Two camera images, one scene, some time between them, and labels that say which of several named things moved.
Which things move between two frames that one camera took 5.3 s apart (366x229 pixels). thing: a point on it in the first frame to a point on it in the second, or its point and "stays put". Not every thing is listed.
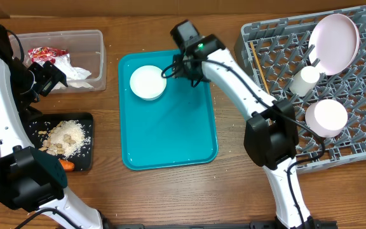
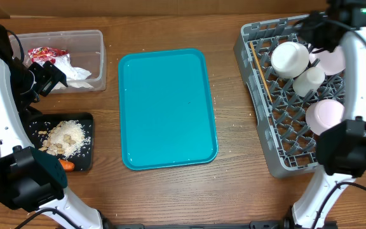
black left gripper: x=50 y=76 stays put
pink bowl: x=326 y=117 stays put
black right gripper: x=196 y=78 to x=302 y=30
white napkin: x=75 y=76 stays put
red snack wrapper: x=40 y=55 stays put
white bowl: x=147 y=83 to x=289 y=59
